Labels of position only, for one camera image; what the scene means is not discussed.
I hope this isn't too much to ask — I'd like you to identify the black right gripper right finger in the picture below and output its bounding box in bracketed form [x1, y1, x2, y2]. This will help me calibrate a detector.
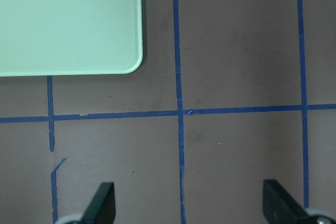
[262, 179, 311, 224]

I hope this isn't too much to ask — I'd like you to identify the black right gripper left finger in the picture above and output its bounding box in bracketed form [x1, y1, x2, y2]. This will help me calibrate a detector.
[81, 182, 116, 224]

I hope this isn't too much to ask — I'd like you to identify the mint green tray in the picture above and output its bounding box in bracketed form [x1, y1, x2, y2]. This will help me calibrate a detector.
[1, 0, 143, 77]

